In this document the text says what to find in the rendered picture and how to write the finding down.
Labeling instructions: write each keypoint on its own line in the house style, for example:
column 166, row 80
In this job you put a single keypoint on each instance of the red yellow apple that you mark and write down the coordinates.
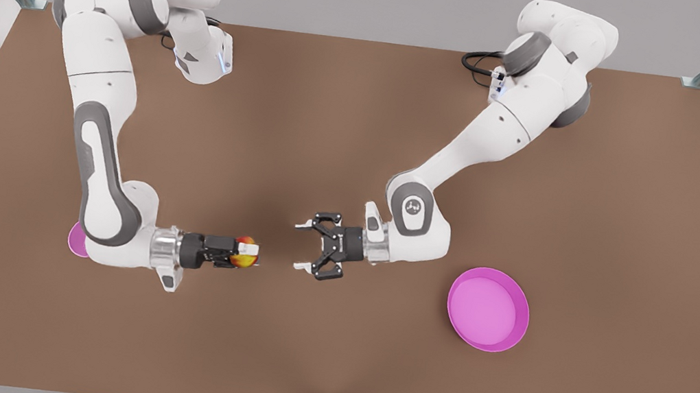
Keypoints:
column 242, row 261

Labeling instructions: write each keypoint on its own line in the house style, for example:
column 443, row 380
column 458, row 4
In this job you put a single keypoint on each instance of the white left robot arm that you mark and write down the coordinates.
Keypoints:
column 498, row 135

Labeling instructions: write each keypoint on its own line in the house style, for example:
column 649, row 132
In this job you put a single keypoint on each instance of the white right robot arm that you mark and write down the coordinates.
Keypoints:
column 100, row 55

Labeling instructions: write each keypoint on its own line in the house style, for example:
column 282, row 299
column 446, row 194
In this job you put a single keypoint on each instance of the pink bowl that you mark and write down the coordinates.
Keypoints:
column 77, row 240

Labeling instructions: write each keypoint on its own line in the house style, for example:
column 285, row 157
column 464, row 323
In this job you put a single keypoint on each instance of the pink plate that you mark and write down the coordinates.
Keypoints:
column 487, row 309

